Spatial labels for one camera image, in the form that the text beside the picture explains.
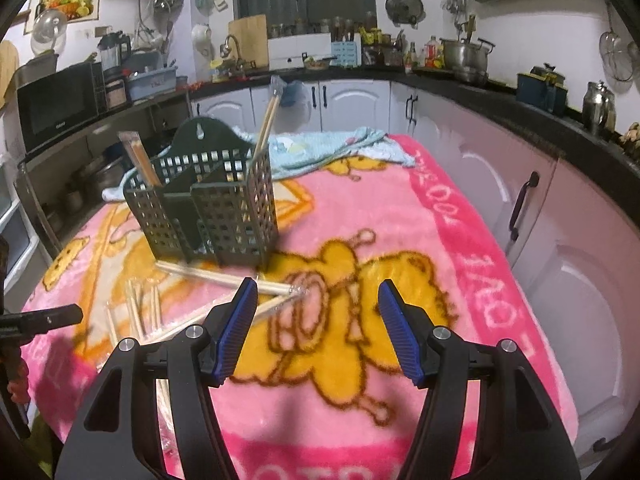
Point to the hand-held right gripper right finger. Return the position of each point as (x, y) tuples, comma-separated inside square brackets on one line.
[(400, 335)]

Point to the steel faucet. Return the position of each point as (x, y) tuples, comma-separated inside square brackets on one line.
[(230, 47)]

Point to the blue plastic bag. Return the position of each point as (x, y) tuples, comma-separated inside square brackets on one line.
[(295, 94)]

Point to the tall steel jug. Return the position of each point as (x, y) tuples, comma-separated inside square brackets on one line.
[(597, 107)]

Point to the black blender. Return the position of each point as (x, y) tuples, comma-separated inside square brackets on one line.
[(112, 52)]

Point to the white hanging mug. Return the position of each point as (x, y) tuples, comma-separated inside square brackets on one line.
[(201, 40)]

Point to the black kitchen countertop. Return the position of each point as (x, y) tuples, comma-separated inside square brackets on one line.
[(500, 92)]

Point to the wooden cutting board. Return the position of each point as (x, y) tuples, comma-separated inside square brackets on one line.
[(248, 40)]

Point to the steel shelf unit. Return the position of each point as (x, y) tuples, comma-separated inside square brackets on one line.
[(125, 115)]

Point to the ginger pieces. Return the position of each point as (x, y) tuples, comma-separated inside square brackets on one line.
[(632, 137)]

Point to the steel stock pot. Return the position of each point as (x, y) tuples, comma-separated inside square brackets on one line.
[(465, 55)]

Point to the small steel pot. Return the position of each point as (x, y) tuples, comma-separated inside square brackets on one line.
[(72, 201)]

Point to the person's left hand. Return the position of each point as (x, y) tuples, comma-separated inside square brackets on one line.
[(15, 380)]

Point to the small steel bowl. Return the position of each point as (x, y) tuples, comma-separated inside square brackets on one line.
[(470, 77)]

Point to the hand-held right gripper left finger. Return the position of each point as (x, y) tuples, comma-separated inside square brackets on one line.
[(239, 332)]

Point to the light blue printed towel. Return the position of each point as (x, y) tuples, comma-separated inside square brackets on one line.
[(320, 147)]

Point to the dark blue pot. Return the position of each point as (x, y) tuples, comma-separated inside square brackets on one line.
[(537, 95)]

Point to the dark green perforated utensil holder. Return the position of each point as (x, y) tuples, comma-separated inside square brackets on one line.
[(200, 210)]

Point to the fruit wall poster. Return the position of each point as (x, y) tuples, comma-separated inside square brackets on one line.
[(70, 4)]

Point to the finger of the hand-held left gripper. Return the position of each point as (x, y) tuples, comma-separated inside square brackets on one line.
[(45, 320)]

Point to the hanging steel pot lid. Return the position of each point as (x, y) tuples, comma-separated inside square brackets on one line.
[(404, 7)]

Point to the light blue slotted caddy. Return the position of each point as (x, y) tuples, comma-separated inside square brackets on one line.
[(346, 52)]

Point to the steel kettle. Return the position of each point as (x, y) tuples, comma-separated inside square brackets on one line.
[(547, 71)]

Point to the black microwave oven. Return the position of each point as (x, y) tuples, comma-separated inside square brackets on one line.
[(55, 105)]

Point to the white kitchen cabinets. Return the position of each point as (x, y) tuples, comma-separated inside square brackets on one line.
[(550, 240)]

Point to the bowl of food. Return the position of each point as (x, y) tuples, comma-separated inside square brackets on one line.
[(316, 64)]

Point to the row of glass jars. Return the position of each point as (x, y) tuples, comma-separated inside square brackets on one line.
[(320, 25)]

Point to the clear glass lid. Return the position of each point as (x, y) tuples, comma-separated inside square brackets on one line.
[(49, 30)]

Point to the group of condiment bottles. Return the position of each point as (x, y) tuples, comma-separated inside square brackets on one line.
[(425, 55)]

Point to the round wooden board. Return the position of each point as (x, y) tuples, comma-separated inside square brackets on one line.
[(7, 75)]

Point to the blue dish rack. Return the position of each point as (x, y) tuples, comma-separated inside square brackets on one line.
[(150, 82)]

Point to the large steel pot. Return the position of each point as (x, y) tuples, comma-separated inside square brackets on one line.
[(102, 175)]

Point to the clear canister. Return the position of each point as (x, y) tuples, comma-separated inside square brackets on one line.
[(116, 95)]

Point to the pink printed blanket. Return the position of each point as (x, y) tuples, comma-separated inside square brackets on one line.
[(350, 240)]

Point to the steel pot on microwave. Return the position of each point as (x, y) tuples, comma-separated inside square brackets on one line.
[(35, 67)]

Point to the yellow cup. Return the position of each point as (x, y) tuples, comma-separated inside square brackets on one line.
[(219, 72)]

